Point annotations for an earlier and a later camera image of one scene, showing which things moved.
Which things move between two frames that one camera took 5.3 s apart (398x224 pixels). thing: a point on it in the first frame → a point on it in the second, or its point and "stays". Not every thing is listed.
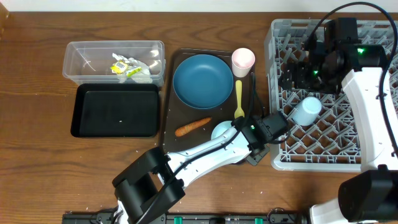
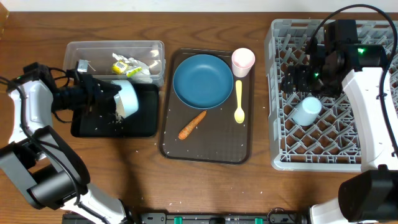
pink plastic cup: [242, 60] stays
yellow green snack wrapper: [122, 68] stays
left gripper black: [258, 154] → [87, 94]
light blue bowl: [220, 128] → [126, 100]
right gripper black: [288, 76] stays
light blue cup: [306, 111] stays
